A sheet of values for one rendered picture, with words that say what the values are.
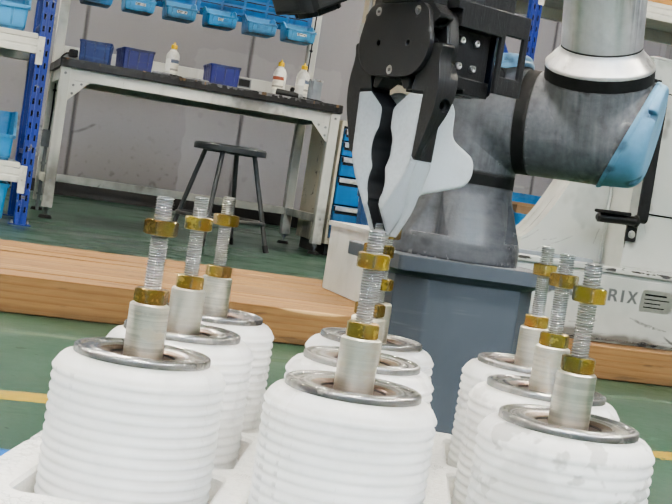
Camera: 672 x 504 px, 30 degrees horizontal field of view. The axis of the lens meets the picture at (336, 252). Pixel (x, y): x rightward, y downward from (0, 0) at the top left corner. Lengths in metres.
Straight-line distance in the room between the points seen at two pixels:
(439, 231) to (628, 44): 0.28
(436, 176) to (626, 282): 2.38
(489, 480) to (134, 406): 0.19
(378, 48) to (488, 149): 0.58
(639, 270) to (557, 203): 0.26
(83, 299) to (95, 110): 6.48
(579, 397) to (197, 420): 0.20
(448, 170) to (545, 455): 0.22
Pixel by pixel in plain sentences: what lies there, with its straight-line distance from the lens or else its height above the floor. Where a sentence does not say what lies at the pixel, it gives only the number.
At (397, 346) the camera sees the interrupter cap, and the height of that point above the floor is 0.25.
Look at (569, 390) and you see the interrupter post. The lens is 0.68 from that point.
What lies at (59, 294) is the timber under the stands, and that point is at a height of 0.05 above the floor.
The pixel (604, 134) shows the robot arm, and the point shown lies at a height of 0.46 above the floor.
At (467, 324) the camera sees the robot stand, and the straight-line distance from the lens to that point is 1.36.
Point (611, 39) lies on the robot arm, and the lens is 1.33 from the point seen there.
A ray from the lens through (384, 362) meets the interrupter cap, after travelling 0.82.
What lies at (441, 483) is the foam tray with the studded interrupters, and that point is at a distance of 0.83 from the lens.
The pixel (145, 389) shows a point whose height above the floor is 0.24.
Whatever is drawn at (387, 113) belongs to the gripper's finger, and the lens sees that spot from 0.80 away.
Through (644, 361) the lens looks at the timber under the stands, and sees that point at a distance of 3.13.
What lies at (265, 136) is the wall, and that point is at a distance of 9.33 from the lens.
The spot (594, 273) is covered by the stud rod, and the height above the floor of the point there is 0.34.
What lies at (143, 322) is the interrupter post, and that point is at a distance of 0.69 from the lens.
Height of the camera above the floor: 0.36
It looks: 3 degrees down
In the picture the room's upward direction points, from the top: 9 degrees clockwise
